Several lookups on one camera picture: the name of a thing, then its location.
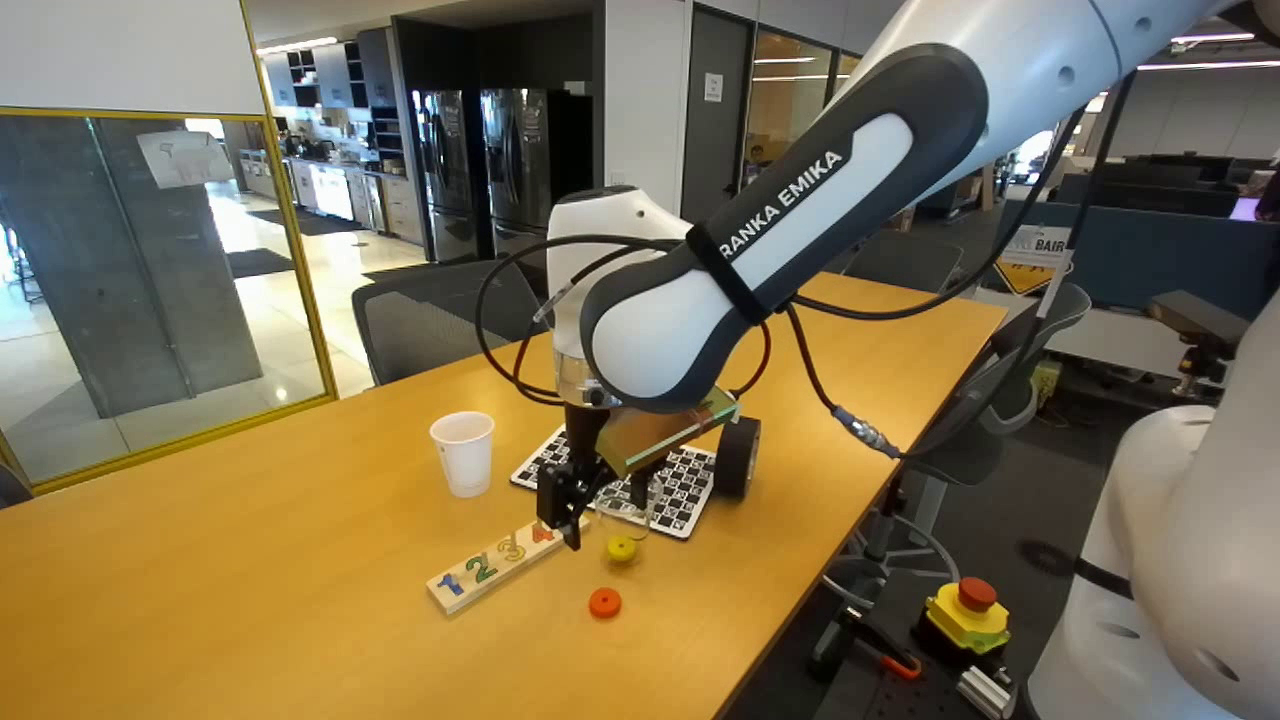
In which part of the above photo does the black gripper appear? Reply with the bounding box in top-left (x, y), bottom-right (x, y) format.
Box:
top-left (535, 409), bottom-right (666, 547)

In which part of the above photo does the yellow disc table edge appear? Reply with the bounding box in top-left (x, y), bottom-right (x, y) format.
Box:
top-left (602, 536), bottom-right (638, 567)

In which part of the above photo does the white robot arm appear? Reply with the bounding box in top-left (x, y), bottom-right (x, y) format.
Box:
top-left (577, 0), bottom-right (1280, 720)

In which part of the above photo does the transparent plastic cup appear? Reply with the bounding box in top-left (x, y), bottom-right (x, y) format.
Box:
top-left (598, 515), bottom-right (648, 572)

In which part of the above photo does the white foam cup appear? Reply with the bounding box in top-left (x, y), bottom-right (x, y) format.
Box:
top-left (426, 411), bottom-right (495, 502)

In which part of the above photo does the black white calibration board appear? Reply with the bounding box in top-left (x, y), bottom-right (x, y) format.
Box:
top-left (511, 428), bottom-right (716, 542)

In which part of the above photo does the orange disc front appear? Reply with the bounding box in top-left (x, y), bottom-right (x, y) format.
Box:
top-left (587, 589), bottom-right (623, 622)

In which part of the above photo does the black tape roll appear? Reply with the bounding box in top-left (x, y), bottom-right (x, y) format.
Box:
top-left (710, 416), bottom-right (759, 502)

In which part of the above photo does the wooden number puzzle board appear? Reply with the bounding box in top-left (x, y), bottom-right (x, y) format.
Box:
top-left (426, 521), bottom-right (564, 616)

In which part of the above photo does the dark grey office chair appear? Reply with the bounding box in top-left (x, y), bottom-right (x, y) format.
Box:
top-left (351, 261), bottom-right (541, 386)

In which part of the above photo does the yellow emergency stop button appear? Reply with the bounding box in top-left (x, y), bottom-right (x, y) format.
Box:
top-left (923, 577), bottom-right (1012, 657)

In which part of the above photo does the office chair right side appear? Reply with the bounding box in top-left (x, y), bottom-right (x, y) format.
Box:
top-left (913, 284), bottom-right (1093, 485)

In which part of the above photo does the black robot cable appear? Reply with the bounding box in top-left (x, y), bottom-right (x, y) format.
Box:
top-left (471, 232), bottom-right (696, 409)

